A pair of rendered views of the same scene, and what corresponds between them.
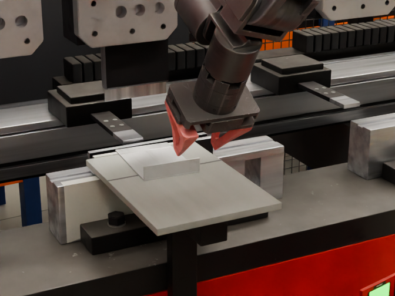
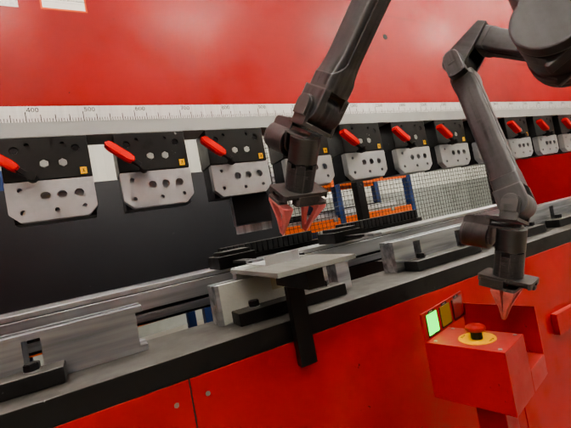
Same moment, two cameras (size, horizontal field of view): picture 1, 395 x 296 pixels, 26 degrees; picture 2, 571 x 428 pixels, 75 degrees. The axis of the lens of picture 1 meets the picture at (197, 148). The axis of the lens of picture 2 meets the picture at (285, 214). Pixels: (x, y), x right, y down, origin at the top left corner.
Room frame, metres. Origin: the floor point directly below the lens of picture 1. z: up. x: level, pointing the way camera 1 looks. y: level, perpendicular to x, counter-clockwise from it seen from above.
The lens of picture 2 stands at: (0.28, 0.03, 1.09)
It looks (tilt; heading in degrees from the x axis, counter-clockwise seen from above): 1 degrees up; 358
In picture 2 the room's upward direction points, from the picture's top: 10 degrees counter-clockwise
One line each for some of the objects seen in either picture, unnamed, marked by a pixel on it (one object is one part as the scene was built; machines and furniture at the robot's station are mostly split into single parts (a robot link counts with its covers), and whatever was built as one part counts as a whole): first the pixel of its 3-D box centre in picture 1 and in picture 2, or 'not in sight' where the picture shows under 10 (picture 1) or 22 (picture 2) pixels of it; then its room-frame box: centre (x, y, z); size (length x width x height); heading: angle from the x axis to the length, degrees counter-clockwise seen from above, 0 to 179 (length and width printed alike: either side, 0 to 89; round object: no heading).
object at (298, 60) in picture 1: (311, 81); (352, 233); (1.56, -0.22, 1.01); 0.26 x 0.12 x 0.05; 26
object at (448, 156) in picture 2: not in sight; (443, 145); (1.58, -0.60, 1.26); 0.15 x 0.09 x 0.17; 116
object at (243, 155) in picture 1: (170, 186); (284, 286); (1.27, 0.04, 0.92); 0.39 x 0.06 x 0.10; 116
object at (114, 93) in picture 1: (134, 66); (251, 213); (1.24, 0.09, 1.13); 0.10 x 0.02 x 0.10; 116
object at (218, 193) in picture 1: (177, 182); (287, 264); (1.11, 0.03, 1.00); 0.26 x 0.18 x 0.01; 26
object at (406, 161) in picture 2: not in sight; (403, 149); (1.49, -0.42, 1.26); 0.15 x 0.09 x 0.17; 116
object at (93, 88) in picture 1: (104, 113); (240, 257); (1.38, 0.16, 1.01); 0.26 x 0.12 x 0.05; 26
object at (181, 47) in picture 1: (155, 59); (267, 244); (1.69, 0.09, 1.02); 0.37 x 0.06 x 0.04; 116
